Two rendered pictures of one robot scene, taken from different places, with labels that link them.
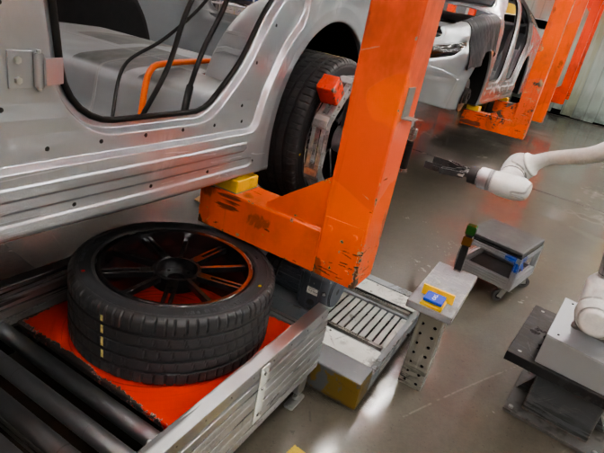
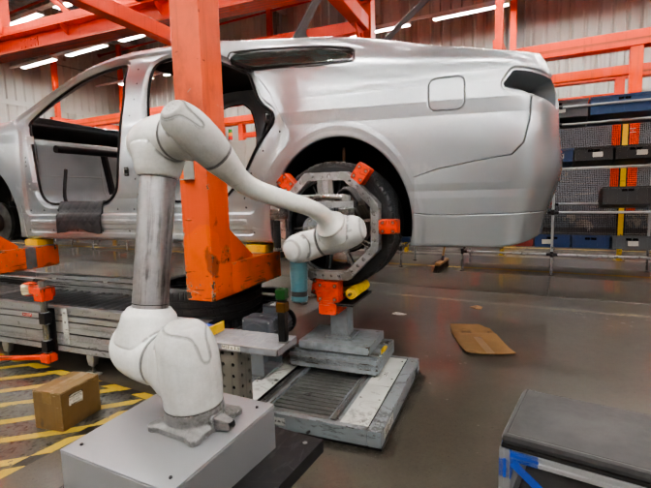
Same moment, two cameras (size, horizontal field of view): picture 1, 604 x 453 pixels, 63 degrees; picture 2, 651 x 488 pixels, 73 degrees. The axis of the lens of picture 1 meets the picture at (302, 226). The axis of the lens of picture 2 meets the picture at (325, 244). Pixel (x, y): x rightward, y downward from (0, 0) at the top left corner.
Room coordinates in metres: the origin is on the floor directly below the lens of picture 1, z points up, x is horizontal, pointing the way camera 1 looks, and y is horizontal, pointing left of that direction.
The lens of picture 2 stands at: (1.95, -2.35, 1.02)
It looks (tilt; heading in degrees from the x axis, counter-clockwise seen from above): 7 degrees down; 86
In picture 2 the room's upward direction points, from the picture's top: 1 degrees counter-clockwise
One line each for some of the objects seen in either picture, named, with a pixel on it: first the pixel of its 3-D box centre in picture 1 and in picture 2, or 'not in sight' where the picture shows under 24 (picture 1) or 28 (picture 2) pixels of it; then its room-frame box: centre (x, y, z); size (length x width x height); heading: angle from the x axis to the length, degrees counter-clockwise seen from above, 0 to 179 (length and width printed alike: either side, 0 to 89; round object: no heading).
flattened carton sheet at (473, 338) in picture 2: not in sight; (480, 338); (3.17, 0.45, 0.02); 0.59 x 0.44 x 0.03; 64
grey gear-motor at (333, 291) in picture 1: (291, 285); (275, 335); (1.83, -0.01, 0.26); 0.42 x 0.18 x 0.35; 64
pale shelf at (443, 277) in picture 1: (444, 289); (239, 340); (1.72, -0.60, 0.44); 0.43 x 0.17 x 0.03; 154
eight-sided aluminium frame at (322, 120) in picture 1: (344, 139); (327, 226); (2.13, -0.11, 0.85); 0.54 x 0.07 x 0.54; 154
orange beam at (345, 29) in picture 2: not in sight; (280, 41); (1.88, 2.71, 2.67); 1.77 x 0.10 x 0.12; 154
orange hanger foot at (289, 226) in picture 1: (270, 197); (245, 253); (1.68, 0.13, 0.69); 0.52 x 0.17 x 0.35; 64
